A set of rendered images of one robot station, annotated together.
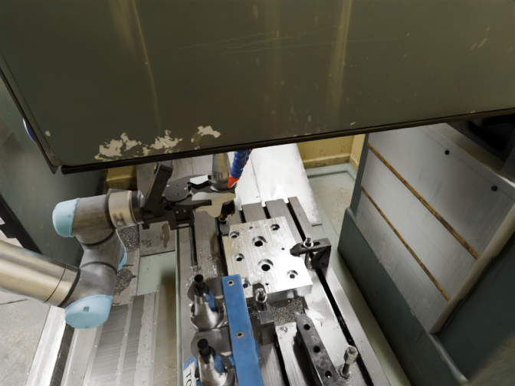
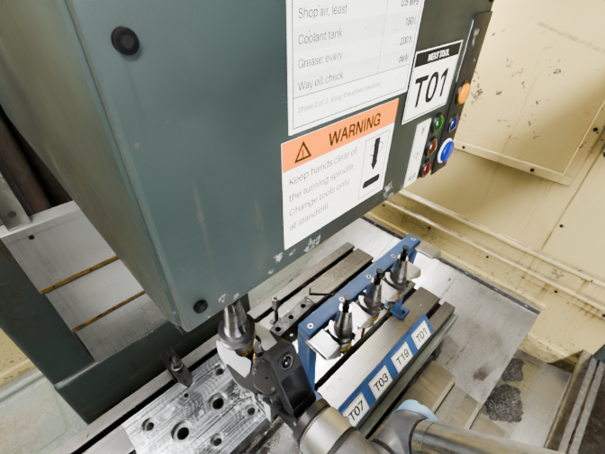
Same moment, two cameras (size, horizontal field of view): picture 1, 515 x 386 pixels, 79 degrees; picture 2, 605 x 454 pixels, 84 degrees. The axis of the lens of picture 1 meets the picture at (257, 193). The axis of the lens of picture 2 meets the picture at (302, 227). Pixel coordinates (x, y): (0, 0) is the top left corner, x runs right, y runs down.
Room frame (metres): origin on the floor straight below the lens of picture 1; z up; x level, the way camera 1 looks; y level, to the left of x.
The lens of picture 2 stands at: (0.64, 0.42, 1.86)
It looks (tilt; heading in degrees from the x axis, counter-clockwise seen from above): 38 degrees down; 236
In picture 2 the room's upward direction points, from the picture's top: 1 degrees clockwise
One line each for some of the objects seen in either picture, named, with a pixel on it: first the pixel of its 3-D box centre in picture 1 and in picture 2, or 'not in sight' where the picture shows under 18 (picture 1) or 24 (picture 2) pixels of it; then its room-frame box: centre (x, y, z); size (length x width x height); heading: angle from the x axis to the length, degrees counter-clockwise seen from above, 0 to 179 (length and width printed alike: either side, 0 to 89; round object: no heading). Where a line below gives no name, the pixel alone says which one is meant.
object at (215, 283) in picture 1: (205, 290); (326, 345); (0.37, 0.11, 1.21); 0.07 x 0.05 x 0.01; 101
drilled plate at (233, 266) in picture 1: (262, 257); (202, 420); (0.65, -0.01, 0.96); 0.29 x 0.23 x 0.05; 11
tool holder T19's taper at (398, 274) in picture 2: not in sight; (400, 267); (0.10, 0.06, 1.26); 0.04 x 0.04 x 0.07
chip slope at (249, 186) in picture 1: (227, 198); not in sight; (1.20, 0.15, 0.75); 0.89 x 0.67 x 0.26; 101
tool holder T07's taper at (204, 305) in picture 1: (204, 301); (344, 317); (0.32, 0.10, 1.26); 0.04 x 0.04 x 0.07
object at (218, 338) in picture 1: (210, 344); (357, 316); (0.26, 0.09, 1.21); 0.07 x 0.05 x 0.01; 101
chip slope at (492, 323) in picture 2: not in sight; (378, 314); (-0.09, -0.10, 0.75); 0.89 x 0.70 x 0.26; 101
